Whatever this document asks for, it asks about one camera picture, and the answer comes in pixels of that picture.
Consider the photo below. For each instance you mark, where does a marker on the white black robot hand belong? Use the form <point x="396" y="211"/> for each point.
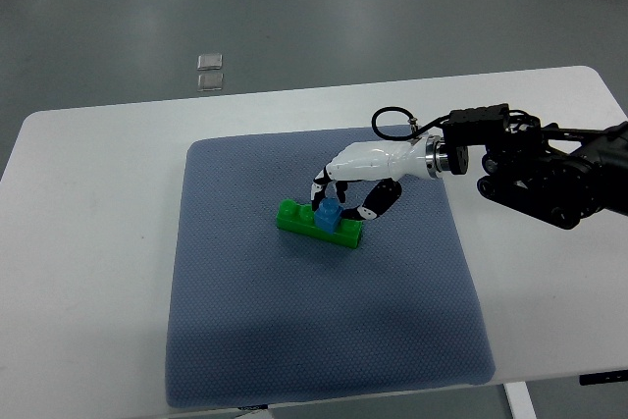
<point x="381" y="162"/>

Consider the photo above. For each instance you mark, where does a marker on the small blue block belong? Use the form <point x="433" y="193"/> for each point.
<point x="327" y="216"/>

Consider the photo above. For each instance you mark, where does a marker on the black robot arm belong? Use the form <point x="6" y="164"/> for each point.
<point x="559" y="176"/>

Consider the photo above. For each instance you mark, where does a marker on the long green block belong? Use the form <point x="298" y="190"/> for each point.
<point x="299" y="218"/>

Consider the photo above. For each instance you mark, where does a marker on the lower metal floor plate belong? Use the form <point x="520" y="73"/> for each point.
<point x="210" y="81"/>

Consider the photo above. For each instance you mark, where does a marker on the metal floor plate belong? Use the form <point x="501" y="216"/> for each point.
<point x="210" y="81"/>
<point x="209" y="61"/>

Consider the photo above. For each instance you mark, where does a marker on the blue-grey foam mat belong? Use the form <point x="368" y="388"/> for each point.
<point x="259" y="315"/>

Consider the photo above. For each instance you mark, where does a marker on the upper metal floor plate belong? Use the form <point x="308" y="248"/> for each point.
<point x="209" y="61"/>

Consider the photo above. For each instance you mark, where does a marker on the white table leg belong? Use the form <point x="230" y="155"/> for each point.
<point x="519" y="401"/>

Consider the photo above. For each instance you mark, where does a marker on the black table control panel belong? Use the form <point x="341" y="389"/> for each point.
<point x="603" y="378"/>

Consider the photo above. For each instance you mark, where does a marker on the black label under mat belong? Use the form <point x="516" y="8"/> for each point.
<point x="254" y="407"/>

